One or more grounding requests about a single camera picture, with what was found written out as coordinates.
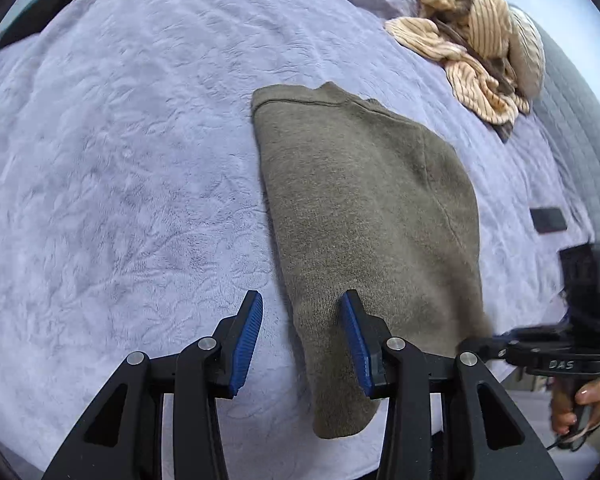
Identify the lilac plush blanket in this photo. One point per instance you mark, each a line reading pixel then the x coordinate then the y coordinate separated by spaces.
pixel 130 160

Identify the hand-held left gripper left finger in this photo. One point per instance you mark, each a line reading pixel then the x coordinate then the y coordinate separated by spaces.
pixel 247 342

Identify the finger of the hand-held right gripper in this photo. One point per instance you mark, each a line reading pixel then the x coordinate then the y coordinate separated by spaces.
pixel 482 346

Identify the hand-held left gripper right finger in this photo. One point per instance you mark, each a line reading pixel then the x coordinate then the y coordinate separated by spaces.
pixel 355 342

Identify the black phone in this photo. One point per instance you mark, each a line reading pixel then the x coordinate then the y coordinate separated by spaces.
pixel 548 220

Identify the olive brown knit sweater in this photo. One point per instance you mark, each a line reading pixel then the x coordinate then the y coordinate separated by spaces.
pixel 370 220

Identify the beige striped knit garment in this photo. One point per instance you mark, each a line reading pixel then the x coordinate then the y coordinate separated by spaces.
pixel 472 45

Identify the grey quilted headboard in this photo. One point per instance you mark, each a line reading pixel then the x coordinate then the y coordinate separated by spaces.
pixel 580 125

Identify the black padded bed edge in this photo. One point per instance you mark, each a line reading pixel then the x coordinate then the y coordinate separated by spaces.
pixel 37 10

